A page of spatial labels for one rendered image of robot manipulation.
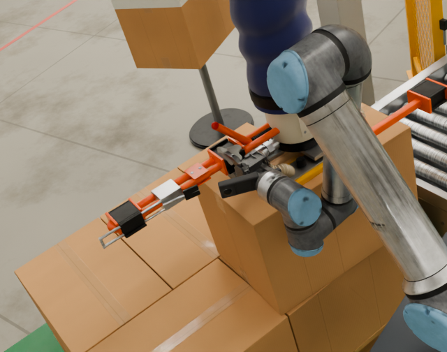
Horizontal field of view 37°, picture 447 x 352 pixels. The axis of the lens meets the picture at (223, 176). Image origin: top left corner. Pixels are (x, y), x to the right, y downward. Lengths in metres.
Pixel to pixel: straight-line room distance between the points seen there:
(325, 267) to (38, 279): 1.13
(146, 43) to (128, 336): 1.71
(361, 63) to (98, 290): 1.43
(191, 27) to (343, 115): 2.07
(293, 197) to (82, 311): 1.05
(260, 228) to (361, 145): 0.62
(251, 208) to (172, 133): 2.27
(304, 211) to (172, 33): 1.87
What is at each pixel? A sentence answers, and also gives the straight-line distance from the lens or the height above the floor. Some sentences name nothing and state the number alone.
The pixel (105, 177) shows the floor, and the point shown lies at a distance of 4.04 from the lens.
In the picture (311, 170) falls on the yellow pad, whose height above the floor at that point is 0.96.
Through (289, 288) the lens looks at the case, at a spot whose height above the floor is 0.64.
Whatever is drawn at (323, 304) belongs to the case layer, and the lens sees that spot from 2.29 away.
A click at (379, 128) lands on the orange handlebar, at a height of 1.08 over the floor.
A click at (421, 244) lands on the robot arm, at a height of 1.17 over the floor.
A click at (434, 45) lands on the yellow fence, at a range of 3.22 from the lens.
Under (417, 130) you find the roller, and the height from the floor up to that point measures 0.54.
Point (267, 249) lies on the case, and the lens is 1.99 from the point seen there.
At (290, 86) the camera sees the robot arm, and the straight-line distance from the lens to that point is 1.35.
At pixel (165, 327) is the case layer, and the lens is 2.29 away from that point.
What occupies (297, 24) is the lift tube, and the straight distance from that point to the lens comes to 1.84.
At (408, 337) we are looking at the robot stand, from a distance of 1.83.
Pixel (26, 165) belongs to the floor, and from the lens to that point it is 4.50.
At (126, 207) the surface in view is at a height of 1.10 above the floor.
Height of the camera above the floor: 2.21
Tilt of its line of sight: 37 degrees down
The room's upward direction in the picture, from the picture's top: 18 degrees counter-clockwise
